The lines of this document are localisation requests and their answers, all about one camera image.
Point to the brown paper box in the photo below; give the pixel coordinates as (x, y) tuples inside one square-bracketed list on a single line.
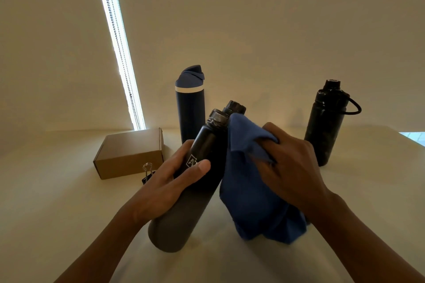
[(126, 150)]

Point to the navy bottle with blue lid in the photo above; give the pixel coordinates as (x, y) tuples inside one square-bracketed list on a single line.
[(189, 110)]

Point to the person's left hand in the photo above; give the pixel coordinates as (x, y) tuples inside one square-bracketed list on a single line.
[(159, 193)]

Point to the black binder clip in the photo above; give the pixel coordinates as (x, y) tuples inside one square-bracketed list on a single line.
[(146, 178)]

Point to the person's right hand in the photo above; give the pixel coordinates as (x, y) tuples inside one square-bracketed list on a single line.
[(295, 173)]

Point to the black grey gradient bottle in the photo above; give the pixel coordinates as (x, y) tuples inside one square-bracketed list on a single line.
[(176, 223)]

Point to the bright side window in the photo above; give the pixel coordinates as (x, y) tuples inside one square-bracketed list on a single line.
[(415, 137)]

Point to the blue cloth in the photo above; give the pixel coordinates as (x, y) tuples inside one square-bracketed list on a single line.
[(252, 200)]

